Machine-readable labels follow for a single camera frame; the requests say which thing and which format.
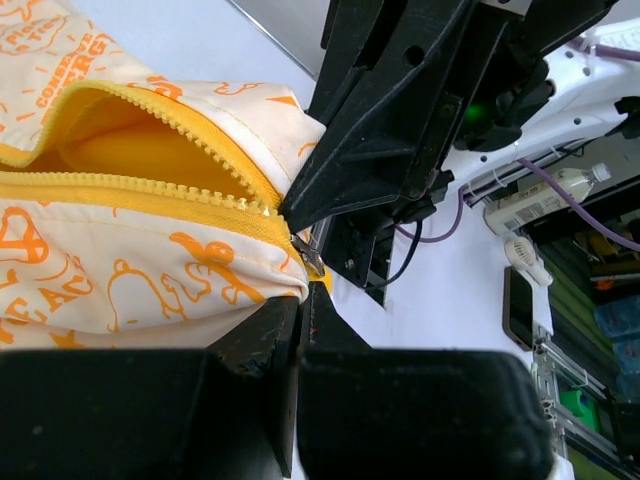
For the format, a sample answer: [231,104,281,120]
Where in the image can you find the cream orange-print jacket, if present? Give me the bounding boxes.
[1,1,331,351]

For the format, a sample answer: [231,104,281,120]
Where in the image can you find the black smartphone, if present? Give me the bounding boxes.
[502,267,533,351]

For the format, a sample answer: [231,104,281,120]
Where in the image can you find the blue plastic bins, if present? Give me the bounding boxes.
[594,295,639,403]

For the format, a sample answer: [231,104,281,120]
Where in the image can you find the green plastic object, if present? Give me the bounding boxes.
[560,390,599,431]

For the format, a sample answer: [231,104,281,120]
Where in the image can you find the small white handheld fan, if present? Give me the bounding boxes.
[504,236,553,287]

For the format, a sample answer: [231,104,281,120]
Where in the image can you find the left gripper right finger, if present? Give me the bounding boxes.
[296,282,554,479]

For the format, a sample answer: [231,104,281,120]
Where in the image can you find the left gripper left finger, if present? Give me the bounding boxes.
[1,298,299,479]

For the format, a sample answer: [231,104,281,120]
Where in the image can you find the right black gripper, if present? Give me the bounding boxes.
[279,1,612,232]

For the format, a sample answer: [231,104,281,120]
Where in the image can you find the white plastic bottle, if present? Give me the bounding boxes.
[482,162,614,236]

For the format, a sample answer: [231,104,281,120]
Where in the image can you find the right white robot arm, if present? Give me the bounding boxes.
[279,0,639,232]

